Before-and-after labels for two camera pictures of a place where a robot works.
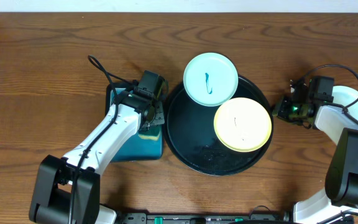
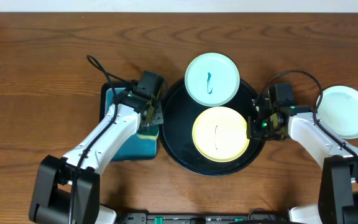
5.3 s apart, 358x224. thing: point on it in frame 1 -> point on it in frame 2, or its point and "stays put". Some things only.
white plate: [211, 79] stays put
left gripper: [157, 115] stays put
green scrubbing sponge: [152, 135] stays put
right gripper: [279, 109] -> [252, 131]
